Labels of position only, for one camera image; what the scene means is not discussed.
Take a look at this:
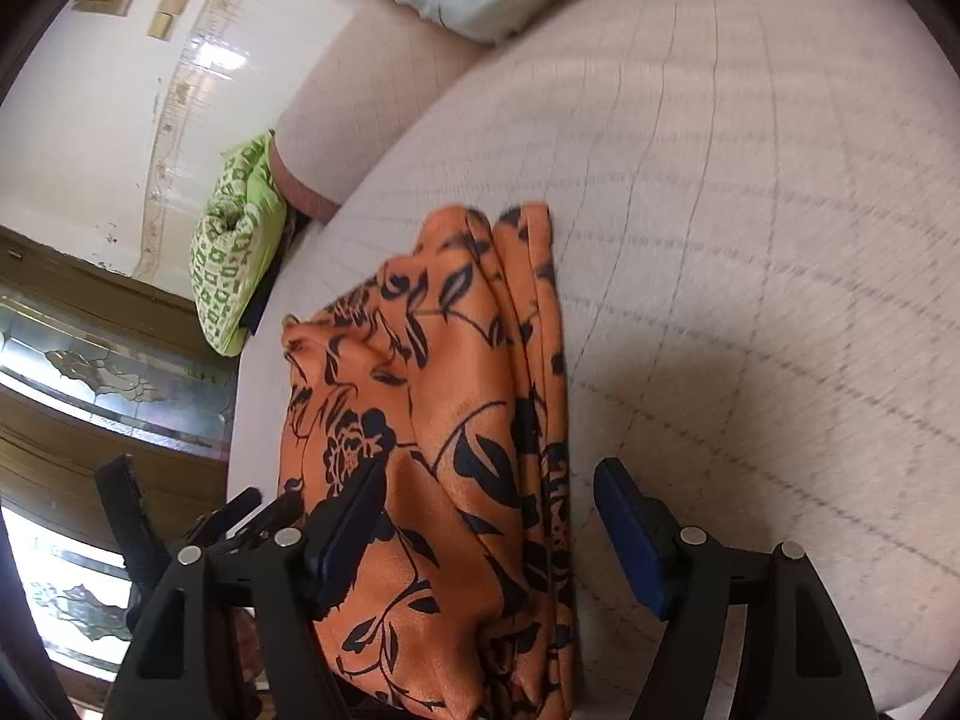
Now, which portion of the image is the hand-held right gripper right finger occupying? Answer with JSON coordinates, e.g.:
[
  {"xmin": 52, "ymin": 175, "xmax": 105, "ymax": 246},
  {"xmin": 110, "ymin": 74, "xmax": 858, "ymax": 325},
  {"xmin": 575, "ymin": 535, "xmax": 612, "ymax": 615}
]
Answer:
[{"xmin": 592, "ymin": 457, "xmax": 880, "ymax": 720}]

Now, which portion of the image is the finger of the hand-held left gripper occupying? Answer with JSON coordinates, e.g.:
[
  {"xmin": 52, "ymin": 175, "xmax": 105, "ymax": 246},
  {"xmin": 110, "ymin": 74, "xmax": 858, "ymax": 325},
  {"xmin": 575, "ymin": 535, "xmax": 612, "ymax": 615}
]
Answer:
[{"xmin": 184, "ymin": 486, "xmax": 305, "ymax": 552}]

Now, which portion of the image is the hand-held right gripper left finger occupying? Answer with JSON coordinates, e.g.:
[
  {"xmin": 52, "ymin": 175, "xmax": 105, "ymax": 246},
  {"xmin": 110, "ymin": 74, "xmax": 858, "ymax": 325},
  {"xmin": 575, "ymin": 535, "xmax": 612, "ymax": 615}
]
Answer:
[{"xmin": 101, "ymin": 454, "xmax": 391, "ymax": 720}]

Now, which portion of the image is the orange black floral cloth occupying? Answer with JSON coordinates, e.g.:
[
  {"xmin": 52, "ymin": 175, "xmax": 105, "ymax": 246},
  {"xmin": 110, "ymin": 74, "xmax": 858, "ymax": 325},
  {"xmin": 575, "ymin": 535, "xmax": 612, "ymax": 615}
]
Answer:
[{"xmin": 277, "ymin": 202, "xmax": 578, "ymax": 720}]

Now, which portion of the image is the wooden stained glass door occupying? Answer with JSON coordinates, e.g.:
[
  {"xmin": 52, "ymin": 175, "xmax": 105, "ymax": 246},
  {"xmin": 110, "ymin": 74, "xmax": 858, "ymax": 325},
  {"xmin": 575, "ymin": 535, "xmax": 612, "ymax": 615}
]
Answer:
[{"xmin": 0, "ymin": 229, "xmax": 242, "ymax": 695}]

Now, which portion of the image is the green checkered pillow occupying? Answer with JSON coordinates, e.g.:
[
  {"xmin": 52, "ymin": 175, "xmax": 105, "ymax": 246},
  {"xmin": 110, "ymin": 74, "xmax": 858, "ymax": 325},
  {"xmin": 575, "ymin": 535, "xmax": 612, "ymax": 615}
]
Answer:
[{"xmin": 187, "ymin": 131, "xmax": 290, "ymax": 357}]

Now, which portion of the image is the pink quilted bed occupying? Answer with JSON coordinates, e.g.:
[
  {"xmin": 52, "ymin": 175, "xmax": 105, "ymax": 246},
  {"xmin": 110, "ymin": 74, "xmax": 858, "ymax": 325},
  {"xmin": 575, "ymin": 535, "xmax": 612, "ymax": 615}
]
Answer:
[{"xmin": 225, "ymin": 0, "xmax": 953, "ymax": 717}]

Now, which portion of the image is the pink bed bolster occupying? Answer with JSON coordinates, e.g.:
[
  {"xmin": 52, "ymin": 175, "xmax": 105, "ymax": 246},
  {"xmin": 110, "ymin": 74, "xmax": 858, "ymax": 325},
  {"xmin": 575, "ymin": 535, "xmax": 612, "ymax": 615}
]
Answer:
[{"xmin": 268, "ymin": 0, "xmax": 492, "ymax": 224}]

